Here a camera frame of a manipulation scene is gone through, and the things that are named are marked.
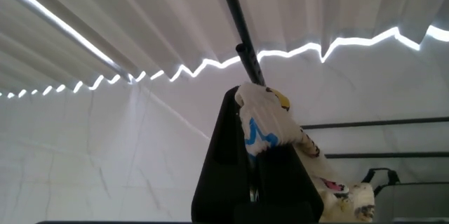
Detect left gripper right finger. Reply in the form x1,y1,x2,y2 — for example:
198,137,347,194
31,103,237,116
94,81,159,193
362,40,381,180
253,142,324,222

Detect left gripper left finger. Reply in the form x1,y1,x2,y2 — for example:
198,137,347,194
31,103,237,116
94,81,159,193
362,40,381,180
191,86,254,222

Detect cream printed garment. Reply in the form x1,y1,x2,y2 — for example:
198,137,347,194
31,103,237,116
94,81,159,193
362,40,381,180
234,82,375,223

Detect white laundry basket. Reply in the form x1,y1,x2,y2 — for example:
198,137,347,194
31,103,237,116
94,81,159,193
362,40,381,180
361,166,449,223

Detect black clothes rack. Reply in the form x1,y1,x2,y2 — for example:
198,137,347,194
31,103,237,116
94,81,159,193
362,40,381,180
214,0,449,160

